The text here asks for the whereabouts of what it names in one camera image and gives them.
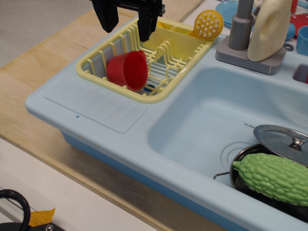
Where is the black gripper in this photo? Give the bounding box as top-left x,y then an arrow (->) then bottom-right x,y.
92,0 -> 165,42

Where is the red plastic cup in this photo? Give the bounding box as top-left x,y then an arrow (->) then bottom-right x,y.
106,50 -> 148,91

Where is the blue cup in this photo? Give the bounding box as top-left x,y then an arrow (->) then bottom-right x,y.
296,26 -> 308,56

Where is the yellow dish rack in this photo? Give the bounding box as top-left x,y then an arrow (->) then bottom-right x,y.
76,19 -> 215,103

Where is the yellow round scrub brush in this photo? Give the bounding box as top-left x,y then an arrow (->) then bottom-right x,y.
189,10 -> 224,40

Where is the light blue plate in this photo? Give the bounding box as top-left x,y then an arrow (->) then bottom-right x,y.
215,0 -> 257,27

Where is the grey toy faucet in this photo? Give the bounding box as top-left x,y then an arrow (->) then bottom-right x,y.
216,0 -> 286,75

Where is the wooden board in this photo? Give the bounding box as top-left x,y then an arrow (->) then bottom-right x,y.
0,0 -> 221,231

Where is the light blue toy sink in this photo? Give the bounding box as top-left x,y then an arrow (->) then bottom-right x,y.
37,47 -> 308,231

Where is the cream detergent bottle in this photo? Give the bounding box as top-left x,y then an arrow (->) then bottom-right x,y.
247,0 -> 292,62

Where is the red plate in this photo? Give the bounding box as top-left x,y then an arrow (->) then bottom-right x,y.
290,13 -> 308,37

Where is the steel pot lid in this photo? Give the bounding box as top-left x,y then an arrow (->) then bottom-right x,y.
253,125 -> 308,166

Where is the yellow tape piece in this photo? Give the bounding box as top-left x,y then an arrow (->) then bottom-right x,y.
28,208 -> 55,227

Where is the green bitter gourd toy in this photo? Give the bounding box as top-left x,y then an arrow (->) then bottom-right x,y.
232,153 -> 308,206

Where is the black base with screw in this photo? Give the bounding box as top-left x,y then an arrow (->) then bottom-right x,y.
0,222 -> 64,231

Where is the steel pot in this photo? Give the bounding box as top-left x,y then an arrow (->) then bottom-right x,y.
214,144 -> 308,223

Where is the black braided cable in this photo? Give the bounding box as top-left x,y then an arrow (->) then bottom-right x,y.
0,189 -> 31,231

